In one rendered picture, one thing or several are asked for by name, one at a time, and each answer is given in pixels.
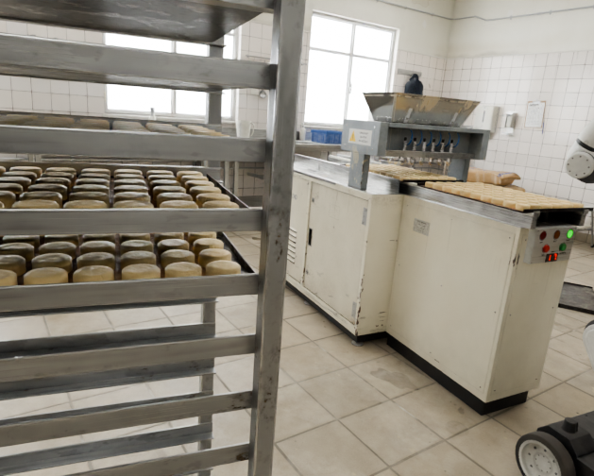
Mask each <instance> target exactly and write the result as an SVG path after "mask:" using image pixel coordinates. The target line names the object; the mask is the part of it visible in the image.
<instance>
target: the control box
mask: <svg viewBox="0 0 594 476"><path fill-rule="evenodd" d="M576 229H577V227H575V226H572V225H563V226H547V227H535V229H529V233H528V234H529V236H528V241H527V245H526V249H525V254H524V259H523V262H524V263H527V264H540V263H548V261H547V260H548V256H549V255H550V254H551V258H550V259H549V260H550V262H557V261H565V260H569V257H570V252H571V249H572V245H573V241H574V236H575V232H576ZM570 230H572V231H573V234H572V236H571V237H570V238H568V232H569V231H570ZM544 231H545V232H546V238H545V239H544V240H541V239H540V235H541V233H542V232H544ZM557 231H560V235H559V237H558V238H557V239H555V238H554V234H555V233H556V232H557ZM562 244H566V245H567V248H566V249H565V250H564V251H561V250H560V246H561V245H562ZM545 245H548V246H550V250H549V251H548V252H547V253H546V252H543V247H544V246H545ZM554 254H556V255H555V256H556V259H555V258H554V257H555V256H554ZM553 256H554V257H553ZM549 257H550V256H549ZM553 258H554V259H555V261H554V260H553Z"/></svg>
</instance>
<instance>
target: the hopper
mask: <svg viewBox="0 0 594 476"><path fill-rule="evenodd" d="M362 94H363V96H364V98H365V102H366V104H367V106H368V108H369V111H370V113H371V115H372V118H373V120H374V121H378V122H389V123H402V124H415V125H427V126H440V127H453V128H460V127H461V126H462V125H463V123H464V122H465V121H466V119H467V118H468V117H469V115H470V114H471V113H472V112H473V111H474V110H475V109H476V108H477V106H478V105H479V104H480V103H481V102H482V101H473V100H465V99H456V98H447V97H439V96H429V95H421V94H412V93H362Z"/></svg>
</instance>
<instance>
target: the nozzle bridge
mask: <svg viewBox="0 0 594 476"><path fill-rule="evenodd" d="M409 128H410V129H411V130H412V132H413V139H412V141H411V136H412V133H411V131H410V130H409ZM419 129H420V130H421V131H422V141H421V143H420V145H418V144H419V142H420V139H421V132H420V131H419ZM428 130H430V131H431V133H432V135H433V137H432V141H433V139H435V145H438V143H439V141H440V133H439V132H438V131H437V130H439V131H440V132H441V135H442V137H441V142H442V139H444V140H445V142H444V143H445V145H447V144H448V142H449V139H451V140H453V146H456V145H457V142H458V135H457V133H455V132H458V133H459V136H460V140H459V144H458V145H457V146H456V147H454V148H453V149H452V153H449V146H450V144H449V145H448V146H446V147H444V152H439V150H440V145H439V146H437V147H436V148H435V149H434V152H431V145H432V142H431V143H430V144H429V145H428V146H426V149H425V152H422V151H421V147H422V142H423V138H426V145H427V144H428V143H429V142H430V139H431V133H430V132H429V131H428ZM447 131H448V132H449V133H450V136H449V134H448V133H447ZM490 131H491V130H490V129H477V128H466V127H440V126H427V125H415V124H402V123H389V122H378V121H366V120H353V119H344V123H343V132H342V142H341V150H346V151H351V156H350V166H349V174H348V187H351V188H354V189H357V190H360V191H366V188H367V180H368V171H369V163H370V156H376V157H385V156H387V157H416V158H444V159H451V164H450V165H449V170H448V177H453V178H457V179H460V180H463V182H464V183H466V182H467V175H468V169H469V164H470V159H472V160H483V161H484V160H485V158H486V152H487V148H488V142H489V136H490ZM404 137H407V144H409V143H410V141H411V143H410V144H409V145H407V146H406V150H405V151H402V143H403V141H404ZM414 138H416V144H417V145H418V146H417V147H416V151H412V145H413V141H414ZM441 142H440V144H441Z"/></svg>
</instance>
